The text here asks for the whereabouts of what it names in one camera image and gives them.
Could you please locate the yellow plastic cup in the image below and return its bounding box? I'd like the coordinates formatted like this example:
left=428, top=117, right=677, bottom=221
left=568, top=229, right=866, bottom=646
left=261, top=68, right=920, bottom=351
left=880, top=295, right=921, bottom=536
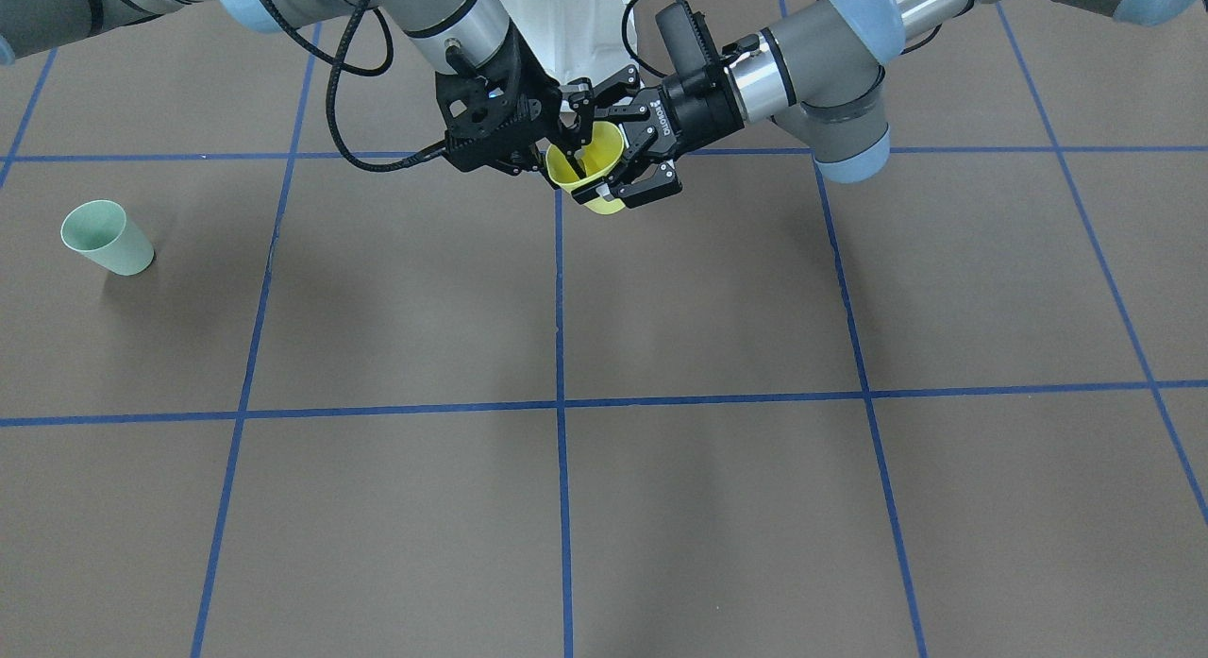
left=545, top=121, right=629, bottom=215

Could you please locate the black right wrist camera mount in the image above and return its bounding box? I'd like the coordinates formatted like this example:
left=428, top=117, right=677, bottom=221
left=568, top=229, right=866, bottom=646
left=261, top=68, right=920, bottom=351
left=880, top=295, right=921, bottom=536
left=435, top=74, right=553, bottom=176

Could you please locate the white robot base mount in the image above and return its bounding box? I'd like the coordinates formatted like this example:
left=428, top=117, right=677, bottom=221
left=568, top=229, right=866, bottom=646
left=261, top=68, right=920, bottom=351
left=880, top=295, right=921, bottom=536
left=501, top=0, right=633, bottom=85

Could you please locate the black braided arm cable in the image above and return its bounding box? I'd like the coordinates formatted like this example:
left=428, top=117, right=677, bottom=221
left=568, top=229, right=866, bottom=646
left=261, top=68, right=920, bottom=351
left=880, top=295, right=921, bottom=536
left=246, top=0, right=452, bottom=174
left=623, top=0, right=683, bottom=85

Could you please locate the pale green plastic cup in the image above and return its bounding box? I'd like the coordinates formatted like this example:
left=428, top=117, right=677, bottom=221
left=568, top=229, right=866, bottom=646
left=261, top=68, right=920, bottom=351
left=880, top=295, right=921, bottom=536
left=60, top=199, right=156, bottom=276

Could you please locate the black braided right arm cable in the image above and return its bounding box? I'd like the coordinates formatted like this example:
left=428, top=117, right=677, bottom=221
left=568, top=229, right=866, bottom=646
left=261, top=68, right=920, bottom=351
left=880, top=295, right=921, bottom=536
left=246, top=0, right=452, bottom=174

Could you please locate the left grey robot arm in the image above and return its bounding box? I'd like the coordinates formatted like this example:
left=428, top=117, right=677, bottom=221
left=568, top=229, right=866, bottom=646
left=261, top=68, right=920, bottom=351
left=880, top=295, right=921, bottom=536
left=544, top=0, right=1195, bottom=214

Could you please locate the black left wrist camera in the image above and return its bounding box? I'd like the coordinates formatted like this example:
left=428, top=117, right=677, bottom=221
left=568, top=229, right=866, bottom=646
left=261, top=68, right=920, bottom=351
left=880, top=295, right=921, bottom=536
left=656, top=2, right=722, bottom=78

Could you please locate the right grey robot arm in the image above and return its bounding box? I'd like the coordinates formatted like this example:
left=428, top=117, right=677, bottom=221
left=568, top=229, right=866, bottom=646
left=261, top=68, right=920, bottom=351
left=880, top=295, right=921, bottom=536
left=1, top=0, right=592, bottom=176

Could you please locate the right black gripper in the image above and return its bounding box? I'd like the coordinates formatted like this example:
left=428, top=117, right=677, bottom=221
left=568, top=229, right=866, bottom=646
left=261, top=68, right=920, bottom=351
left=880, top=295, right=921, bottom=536
left=435, top=25, right=596, bottom=177

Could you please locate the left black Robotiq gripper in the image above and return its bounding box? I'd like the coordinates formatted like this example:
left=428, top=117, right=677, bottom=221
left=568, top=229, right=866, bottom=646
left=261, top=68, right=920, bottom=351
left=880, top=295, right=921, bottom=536
left=561, top=65, right=744, bottom=209

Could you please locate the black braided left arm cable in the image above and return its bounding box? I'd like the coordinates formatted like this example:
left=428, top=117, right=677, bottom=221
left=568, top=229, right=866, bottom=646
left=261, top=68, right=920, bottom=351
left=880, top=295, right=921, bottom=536
left=623, top=0, right=683, bottom=85

